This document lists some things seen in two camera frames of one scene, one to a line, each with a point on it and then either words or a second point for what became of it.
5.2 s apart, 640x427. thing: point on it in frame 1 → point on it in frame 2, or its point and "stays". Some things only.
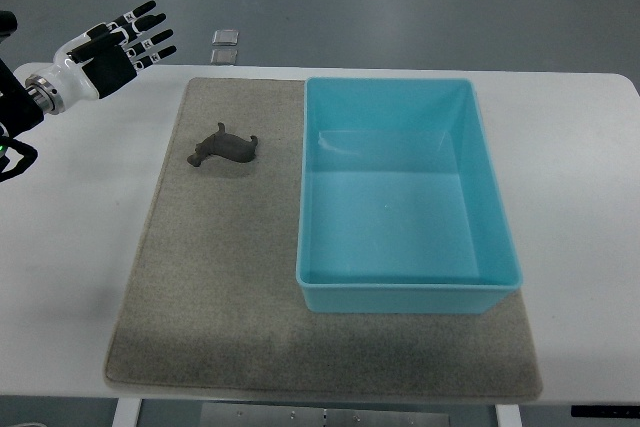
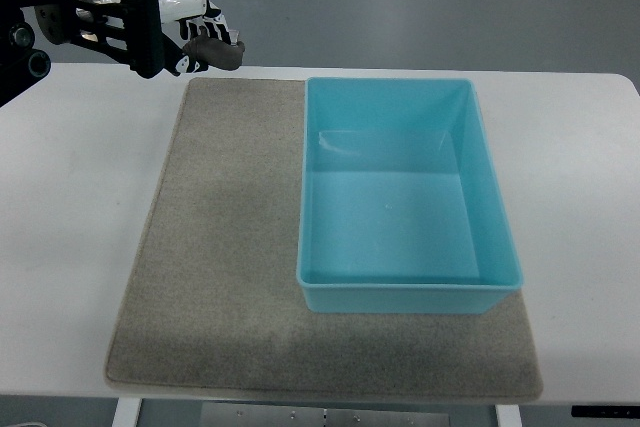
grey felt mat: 212,298 stays
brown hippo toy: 224,145 → 215,52
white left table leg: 126,412 stays
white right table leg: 508,415 stays
